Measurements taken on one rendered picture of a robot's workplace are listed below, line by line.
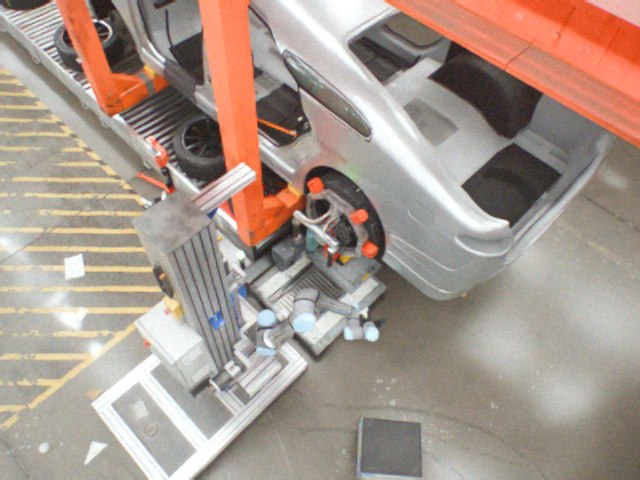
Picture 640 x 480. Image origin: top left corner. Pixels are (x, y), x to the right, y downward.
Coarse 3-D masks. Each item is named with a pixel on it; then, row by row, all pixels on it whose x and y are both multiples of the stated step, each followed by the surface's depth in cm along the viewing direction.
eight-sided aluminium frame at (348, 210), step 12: (324, 192) 348; (312, 204) 374; (336, 204) 342; (348, 204) 342; (312, 216) 382; (348, 216) 340; (360, 228) 347; (336, 240) 386; (360, 240) 348; (348, 252) 372; (360, 252) 359
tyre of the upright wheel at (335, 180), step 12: (324, 180) 354; (336, 180) 348; (348, 180) 347; (336, 192) 350; (348, 192) 341; (360, 192) 342; (360, 204) 339; (372, 216) 342; (372, 228) 345; (372, 240) 353; (384, 240) 363
